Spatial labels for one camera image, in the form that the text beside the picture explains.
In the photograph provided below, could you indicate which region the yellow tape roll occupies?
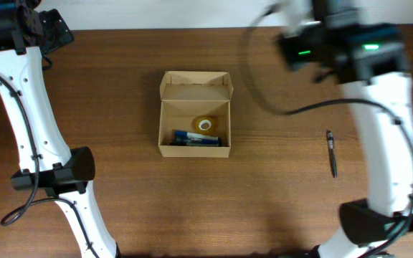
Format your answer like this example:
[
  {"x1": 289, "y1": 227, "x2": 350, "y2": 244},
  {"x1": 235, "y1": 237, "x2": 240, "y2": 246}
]
[{"x1": 192, "y1": 116, "x2": 218, "y2": 136}]

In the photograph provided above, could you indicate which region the brown cardboard box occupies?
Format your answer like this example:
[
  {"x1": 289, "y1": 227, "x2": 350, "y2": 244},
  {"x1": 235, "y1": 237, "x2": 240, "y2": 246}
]
[{"x1": 158, "y1": 71, "x2": 233, "y2": 158}]

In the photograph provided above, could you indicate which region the blue ballpoint pen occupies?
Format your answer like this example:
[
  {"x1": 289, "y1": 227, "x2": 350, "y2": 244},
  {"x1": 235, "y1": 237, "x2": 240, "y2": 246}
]
[{"x1": 184, "y1": 139, "x2": 222, "y2": 147}]

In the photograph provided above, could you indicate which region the white marker blue cap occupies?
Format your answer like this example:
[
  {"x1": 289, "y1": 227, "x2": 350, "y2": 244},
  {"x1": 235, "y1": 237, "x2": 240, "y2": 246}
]
[{"x1": 174, "y1": 130, "x2": 219, "y2": 141}]

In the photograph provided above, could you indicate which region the white marker black cap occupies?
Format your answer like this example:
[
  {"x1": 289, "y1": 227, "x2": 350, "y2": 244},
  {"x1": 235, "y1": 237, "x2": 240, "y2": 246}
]
[{"x1": 173, "y1": 137, "x2": 193, "y2": 143}]

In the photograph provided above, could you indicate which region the black permanent marker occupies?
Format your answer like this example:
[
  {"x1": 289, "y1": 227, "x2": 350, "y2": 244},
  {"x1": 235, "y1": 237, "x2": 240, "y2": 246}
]
[{"x1": 170, "y1": 142, "x2": 221, "y2": 147}]

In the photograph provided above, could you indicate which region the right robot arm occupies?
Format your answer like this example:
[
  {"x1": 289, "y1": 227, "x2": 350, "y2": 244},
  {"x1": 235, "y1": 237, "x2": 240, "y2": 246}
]
[{"x1": 278, "y1": 1, "x2": 413, "y2": 257}]

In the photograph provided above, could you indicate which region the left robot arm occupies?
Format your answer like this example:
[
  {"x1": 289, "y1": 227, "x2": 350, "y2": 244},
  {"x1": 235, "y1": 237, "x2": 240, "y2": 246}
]
[{"x1": 0, "y1": 0, "x2": 120, "y2": 257}]

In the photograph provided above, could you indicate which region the black ballpoint pen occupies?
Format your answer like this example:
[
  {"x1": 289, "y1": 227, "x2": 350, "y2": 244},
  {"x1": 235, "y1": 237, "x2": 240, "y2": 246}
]
[{"x1": 326, "y1": 130, "x2": 338, "y2": 178}]

